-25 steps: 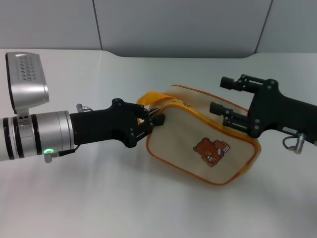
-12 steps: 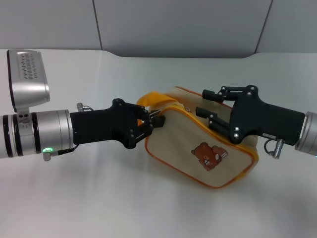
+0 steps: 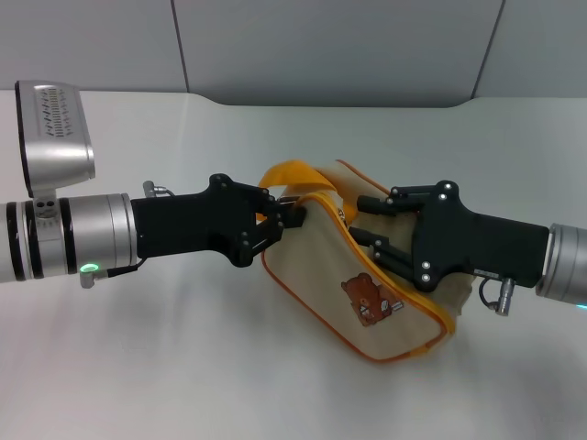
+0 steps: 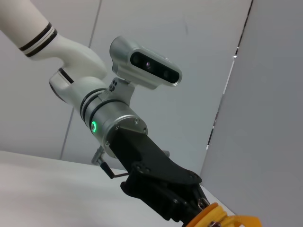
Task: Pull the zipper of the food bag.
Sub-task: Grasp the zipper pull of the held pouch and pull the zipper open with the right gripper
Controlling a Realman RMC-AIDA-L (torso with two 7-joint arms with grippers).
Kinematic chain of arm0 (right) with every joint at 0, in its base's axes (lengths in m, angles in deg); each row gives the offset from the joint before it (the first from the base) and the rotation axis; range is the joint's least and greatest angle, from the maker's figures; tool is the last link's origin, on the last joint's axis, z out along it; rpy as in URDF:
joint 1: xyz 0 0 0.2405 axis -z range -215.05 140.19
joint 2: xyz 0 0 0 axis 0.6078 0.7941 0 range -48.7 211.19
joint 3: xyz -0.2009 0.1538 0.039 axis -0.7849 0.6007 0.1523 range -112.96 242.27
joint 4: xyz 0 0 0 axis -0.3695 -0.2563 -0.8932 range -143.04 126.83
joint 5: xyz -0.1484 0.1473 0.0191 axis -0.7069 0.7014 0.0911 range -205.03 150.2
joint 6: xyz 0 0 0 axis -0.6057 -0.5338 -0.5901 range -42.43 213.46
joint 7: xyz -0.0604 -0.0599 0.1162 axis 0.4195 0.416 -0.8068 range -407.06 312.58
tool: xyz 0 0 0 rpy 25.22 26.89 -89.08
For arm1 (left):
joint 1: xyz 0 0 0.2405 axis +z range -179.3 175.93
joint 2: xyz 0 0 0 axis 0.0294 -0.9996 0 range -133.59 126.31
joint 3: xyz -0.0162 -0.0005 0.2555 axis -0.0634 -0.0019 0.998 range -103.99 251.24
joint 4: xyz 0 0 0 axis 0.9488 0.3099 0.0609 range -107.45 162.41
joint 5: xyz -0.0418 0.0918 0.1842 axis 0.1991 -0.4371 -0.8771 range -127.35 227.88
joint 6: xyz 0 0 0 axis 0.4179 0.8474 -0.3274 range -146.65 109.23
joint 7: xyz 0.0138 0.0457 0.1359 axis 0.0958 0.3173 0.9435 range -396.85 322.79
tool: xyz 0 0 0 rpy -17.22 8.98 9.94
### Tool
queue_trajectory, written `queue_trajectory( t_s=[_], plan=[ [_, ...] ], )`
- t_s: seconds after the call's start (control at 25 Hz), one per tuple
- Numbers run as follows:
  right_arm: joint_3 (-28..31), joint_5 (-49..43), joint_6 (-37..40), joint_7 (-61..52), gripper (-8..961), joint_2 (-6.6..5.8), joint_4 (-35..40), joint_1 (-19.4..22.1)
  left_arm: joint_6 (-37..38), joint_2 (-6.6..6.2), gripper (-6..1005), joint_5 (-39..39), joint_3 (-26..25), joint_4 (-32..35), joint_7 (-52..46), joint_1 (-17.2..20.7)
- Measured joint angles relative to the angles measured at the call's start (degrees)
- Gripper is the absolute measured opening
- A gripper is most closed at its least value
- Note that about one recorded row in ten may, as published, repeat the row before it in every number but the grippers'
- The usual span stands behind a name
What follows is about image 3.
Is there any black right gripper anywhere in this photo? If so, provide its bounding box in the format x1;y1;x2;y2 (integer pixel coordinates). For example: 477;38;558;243
349;180;550;293

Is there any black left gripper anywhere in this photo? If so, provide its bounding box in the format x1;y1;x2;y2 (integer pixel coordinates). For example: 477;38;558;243
130;172;308;270

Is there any beige orange-trimmed zipper food bag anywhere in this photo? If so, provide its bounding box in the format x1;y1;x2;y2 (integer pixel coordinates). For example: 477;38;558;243
257;158;476;366

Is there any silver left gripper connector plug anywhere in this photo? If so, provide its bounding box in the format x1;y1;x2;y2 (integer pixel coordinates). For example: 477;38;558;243
141;180;179;200

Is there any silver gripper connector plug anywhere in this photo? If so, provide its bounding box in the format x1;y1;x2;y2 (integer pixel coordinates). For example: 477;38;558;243
141;180;179;200
478;275;518;318

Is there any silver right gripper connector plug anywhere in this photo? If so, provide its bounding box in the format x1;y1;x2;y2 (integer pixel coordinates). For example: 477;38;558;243
478;275;518;318

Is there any silver plug with green light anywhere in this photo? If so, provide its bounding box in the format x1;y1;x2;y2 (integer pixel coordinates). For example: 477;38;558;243
78;256;149;291

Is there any silver left wrist depth camera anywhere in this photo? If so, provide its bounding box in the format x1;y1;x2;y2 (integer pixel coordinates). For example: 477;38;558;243
14;80;98;200

